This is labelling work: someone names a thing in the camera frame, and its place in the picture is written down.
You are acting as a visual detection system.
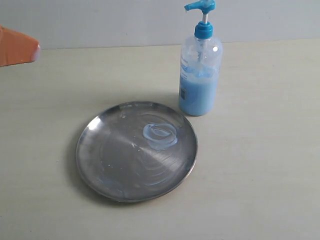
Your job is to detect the blue pump lotion bottle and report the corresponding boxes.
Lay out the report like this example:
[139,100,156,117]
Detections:
[179,0,223,116]

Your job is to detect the blue soap blob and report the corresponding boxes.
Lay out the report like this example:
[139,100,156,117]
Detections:
[142,123,178,151]

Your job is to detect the round steel plate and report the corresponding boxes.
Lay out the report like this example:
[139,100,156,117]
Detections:
[75,101,198,203]

